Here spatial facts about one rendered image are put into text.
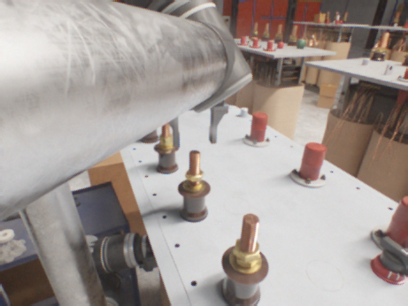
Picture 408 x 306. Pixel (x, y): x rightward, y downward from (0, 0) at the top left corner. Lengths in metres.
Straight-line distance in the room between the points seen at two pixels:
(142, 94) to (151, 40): 0.04
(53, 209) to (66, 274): 0.17
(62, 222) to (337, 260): 0.64
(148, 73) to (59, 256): 0.57
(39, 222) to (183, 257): 0.32
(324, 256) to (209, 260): 0.29
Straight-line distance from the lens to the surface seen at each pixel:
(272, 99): 3.17
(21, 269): 1.64
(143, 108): 0.16
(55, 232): 0.65
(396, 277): 0.77
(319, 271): 0.73
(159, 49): 0.19
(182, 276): 0.66
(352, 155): 2.50
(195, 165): 0.69
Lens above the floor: 1.89
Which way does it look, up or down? 28 degrees down
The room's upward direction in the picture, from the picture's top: 2 degrees clockwise
